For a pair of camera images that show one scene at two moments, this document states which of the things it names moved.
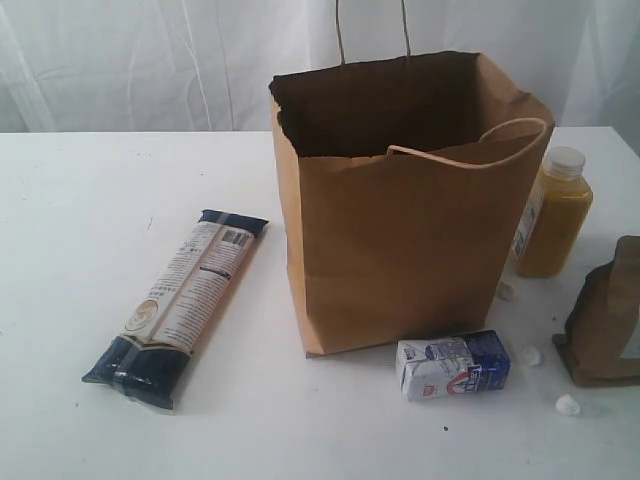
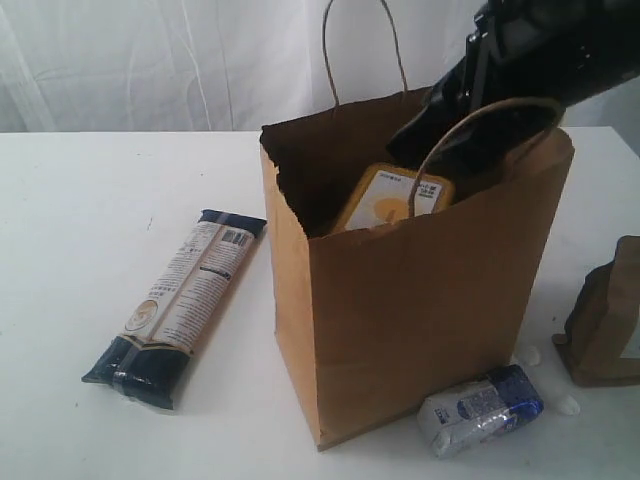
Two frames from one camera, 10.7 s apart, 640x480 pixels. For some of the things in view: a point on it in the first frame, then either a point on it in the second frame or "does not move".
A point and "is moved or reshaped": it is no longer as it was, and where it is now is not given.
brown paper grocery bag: x=406 y=182 is moved or reshaped
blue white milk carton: x=464 y=363 → x=465 y=416
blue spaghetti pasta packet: x=179 y=309 does not move
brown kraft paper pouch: x=600 y=323 does not move
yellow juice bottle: x=556 y=215 → x=386 y=193
